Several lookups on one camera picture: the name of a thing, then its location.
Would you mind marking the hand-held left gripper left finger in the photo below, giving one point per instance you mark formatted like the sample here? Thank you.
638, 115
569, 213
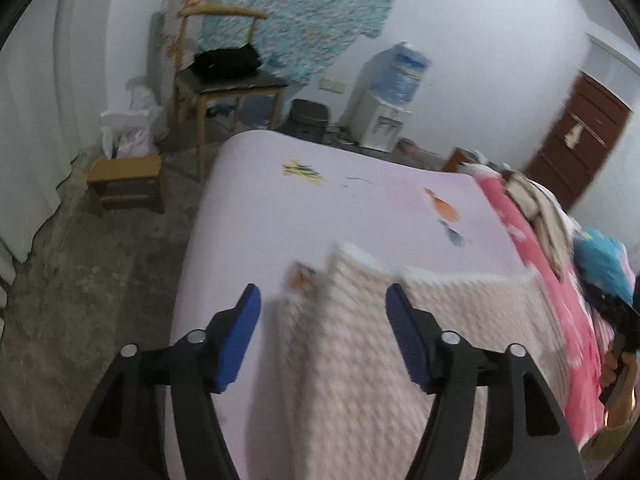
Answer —
240, 335

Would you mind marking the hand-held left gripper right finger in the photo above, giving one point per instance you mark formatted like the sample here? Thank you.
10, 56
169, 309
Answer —
407, 340

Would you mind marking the beige white houndstooth coat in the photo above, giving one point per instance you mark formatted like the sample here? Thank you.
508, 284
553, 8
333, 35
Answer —
350, 360

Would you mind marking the pile of beige clothes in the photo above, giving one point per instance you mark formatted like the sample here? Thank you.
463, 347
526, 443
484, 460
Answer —
545, 215

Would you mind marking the person's right hand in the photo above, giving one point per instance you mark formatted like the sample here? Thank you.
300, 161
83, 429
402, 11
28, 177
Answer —
627, 395

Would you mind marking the pink floral blanket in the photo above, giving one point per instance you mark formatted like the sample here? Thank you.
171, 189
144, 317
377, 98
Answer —
570, 340

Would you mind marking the blue cloth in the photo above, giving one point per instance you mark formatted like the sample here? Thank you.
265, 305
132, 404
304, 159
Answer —
602, 260

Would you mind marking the bed with pink sheet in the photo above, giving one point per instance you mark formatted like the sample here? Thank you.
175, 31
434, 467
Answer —
260, 200

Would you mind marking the brown wooden door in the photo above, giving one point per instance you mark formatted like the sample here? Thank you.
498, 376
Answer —
585, 145

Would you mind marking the small cloth on door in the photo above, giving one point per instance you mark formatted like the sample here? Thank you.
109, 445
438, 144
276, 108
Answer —
573, 134

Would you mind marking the small wooden stool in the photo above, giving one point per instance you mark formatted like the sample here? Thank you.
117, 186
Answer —
125, 167

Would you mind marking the white water dispenser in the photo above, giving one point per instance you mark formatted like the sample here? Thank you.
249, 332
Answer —
375, 120

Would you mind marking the black bin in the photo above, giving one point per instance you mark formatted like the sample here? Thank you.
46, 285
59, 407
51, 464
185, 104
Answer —
310, 117

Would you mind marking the white plastic bags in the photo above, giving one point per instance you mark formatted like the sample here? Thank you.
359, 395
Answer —
130, 130

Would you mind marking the wooden chair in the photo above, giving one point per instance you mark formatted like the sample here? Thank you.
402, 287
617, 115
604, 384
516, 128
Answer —
220, 87

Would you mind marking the blue water bottle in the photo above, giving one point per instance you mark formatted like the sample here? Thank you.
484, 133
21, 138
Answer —
407, 75

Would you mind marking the black bag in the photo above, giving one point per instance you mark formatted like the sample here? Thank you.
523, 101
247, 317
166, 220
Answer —
225, 62

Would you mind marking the white curtain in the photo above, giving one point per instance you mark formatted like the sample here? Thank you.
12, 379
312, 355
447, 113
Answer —
40, 135

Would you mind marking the teal floral hanging cloth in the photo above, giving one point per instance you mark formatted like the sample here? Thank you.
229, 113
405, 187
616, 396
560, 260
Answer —
300, 10

